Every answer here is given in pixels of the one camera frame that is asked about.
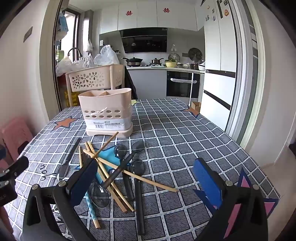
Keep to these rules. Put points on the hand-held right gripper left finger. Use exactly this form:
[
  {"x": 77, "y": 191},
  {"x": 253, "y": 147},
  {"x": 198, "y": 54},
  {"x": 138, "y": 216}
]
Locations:
[{"x": 84, "y": 183}]

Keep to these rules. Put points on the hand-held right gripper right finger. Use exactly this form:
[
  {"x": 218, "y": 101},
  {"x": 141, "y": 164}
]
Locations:
[{"x": 207, "y": 180}]

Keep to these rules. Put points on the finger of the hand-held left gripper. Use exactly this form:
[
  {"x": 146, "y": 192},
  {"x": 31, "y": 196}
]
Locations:
[
  {"x": 2, "y": 151},
  {"x": 17, "y": 165}
]

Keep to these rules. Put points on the blue patterned bamboo chopstick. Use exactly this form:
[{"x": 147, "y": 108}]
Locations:
[{"x": 93, "y": 215}]

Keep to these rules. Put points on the black spoon with brown band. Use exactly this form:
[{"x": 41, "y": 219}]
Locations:
[{"x": 138, "y": 146}]

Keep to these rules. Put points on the beige plastic utensil holder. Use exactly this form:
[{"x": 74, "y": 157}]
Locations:
[{"x": 104, "y": 109}]

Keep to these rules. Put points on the pink plastic stool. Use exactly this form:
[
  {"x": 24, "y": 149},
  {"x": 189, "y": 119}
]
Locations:
[{"x": 13, "y": 134}]

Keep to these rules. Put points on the grey checked tablecloth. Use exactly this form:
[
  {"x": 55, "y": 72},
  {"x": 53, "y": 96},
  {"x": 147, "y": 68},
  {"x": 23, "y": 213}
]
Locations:
[{"x": 185, "y": 139}]

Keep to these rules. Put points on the small cardboard box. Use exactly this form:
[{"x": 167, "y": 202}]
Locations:
[{"x": 196, "y": 107}]

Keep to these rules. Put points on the yellow crate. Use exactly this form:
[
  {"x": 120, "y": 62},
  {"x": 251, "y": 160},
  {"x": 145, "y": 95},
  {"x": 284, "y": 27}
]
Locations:
[{"x": 72, "y": 97}]

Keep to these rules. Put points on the black built-in oven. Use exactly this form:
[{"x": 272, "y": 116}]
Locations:
[{"x": 182, "y": 85}]

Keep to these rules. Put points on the beige perforated basket cart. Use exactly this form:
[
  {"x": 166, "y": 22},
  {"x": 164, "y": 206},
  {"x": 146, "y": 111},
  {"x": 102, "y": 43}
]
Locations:
[{"x": 92, "y": 78}]

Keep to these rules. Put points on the clear plastic bag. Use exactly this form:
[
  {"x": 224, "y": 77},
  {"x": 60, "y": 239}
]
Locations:
[
  {"x": 85, "y": 62},
  {"x": 63, "y": 66}
]

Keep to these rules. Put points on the dark hanging cloth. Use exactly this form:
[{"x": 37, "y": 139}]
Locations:
[{"x": 130, "y": 84}]

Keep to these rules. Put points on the grey base cabinet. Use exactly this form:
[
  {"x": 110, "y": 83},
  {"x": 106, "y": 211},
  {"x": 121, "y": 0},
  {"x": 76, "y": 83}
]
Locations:
[{"x": 148, "y": 84}]

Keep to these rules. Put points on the white rice cooker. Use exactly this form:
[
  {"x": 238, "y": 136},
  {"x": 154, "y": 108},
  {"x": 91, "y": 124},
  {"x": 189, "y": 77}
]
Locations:
[{"x": 201, "y": 66}]

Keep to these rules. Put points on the yellow bowl with greens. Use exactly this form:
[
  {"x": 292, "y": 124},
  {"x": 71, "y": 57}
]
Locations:
[{"x": 170, "y": 63}]

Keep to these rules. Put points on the white kitchen countertop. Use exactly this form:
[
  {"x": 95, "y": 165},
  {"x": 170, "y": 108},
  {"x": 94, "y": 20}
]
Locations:
[{"x": 157, "y": 68}]

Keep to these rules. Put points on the white refrigerator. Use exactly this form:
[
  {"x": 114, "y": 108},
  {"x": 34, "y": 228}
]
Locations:
[{"x": 219, "y": 58}]

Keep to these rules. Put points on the black kitchen faucet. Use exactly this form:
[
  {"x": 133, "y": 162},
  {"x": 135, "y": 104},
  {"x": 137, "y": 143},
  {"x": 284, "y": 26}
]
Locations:
[{"x": 74, "y": 51}]

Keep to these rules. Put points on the large round metal strainer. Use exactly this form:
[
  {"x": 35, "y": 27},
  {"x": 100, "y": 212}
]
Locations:
[{"x": 195, "y": 53}]

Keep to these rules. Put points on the white plastic bag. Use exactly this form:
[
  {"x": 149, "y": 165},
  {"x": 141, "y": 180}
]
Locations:
[{"x": 106, "y": 56}]

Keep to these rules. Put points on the small round metal strainer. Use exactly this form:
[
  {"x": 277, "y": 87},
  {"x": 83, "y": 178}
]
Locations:
[{"x": 173, "y": 56}]

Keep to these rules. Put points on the steel cooking pot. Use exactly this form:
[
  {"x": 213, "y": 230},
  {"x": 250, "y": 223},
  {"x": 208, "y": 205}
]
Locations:
[{"x": 157, "y": 61}]

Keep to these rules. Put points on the black wok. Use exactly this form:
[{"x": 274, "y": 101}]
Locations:
[{"x": 134, "y": 60}]

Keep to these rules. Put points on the blue and white package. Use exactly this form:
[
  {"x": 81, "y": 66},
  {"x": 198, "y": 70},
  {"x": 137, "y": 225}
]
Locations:
[{"x": 62, "y": 23}]

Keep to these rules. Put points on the black range hood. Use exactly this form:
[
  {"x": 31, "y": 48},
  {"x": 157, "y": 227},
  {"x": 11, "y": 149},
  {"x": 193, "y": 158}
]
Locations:
[{"x": 143, "y": 41}]

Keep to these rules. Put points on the red paper sticker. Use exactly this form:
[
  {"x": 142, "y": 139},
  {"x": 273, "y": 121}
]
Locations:
[
  {"x": 165, "y": 10},
  {"x": 128, "y": 13}
]

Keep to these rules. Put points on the white upper cabinets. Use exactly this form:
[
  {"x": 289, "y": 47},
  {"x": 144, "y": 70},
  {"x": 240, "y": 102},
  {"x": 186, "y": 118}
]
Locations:
[{"x": 143, "y": 16}]

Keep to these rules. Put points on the grey wall switch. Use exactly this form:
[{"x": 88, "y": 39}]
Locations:
[{"x": 27, "y": 34}]

